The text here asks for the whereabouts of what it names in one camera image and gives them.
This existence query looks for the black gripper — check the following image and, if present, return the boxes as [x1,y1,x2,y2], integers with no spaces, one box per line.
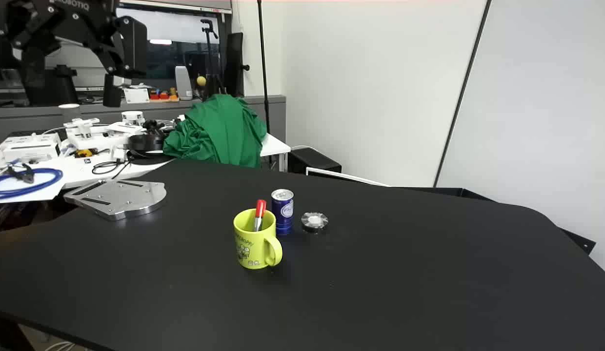
[4,0,150,109]

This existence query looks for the red capped silver marker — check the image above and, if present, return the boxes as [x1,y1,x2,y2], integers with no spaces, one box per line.
[252,197,269,232]

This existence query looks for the small white box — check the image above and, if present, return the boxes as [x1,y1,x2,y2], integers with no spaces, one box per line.
[121,84,152,105]

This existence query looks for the dark framed window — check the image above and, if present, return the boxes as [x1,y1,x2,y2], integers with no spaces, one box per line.
[115,2,234,94]

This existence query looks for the black bench device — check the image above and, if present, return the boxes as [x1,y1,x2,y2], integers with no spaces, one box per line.
[19,59,80,107]

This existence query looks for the small orange items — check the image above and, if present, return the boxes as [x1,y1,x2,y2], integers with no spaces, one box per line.
[148,88,181,103]

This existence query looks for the grey upright speaker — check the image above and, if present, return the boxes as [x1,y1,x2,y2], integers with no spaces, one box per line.
[174,64,195,103]

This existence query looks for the white mechanical assembly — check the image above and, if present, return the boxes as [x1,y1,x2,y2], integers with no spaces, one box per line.
[62,109,146,150]

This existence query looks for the black tripod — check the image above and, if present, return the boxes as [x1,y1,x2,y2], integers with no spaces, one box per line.
[199,18,228,99]

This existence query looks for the grey counter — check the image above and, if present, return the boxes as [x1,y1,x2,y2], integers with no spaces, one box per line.
[0,94,289,154]

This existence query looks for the white printed part block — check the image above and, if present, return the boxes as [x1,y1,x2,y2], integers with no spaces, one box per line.
[0,131,62,166]

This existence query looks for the white desk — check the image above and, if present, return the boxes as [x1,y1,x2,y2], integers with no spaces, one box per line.
[0,129,293,209]

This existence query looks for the green cloth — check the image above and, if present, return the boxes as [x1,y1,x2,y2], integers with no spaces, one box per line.
[162,94,269,172]

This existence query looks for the grey metal plate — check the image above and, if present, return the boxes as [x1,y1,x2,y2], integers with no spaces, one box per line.
[62,177,170,222]

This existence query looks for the thin black vertical pole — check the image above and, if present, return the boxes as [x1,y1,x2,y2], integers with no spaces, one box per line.
[254,0,273,135]

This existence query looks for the black box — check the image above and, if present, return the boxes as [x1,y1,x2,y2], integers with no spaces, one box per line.
[287,146,343,177]

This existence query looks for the blue drink can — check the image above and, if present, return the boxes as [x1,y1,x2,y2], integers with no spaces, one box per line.
[269,187,297,240]

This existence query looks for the yellow green mug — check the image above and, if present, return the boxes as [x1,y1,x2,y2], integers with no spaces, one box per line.
[232,207,285,273]

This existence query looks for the small round silver lid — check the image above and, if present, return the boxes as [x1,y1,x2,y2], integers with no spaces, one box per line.
[299,209,332,234]

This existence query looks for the black cable on desk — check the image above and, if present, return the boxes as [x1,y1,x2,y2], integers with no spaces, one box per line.
[90,156,131,181]

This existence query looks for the blue cable loop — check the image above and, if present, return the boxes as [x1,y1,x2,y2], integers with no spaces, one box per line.
[0,166,64,201]

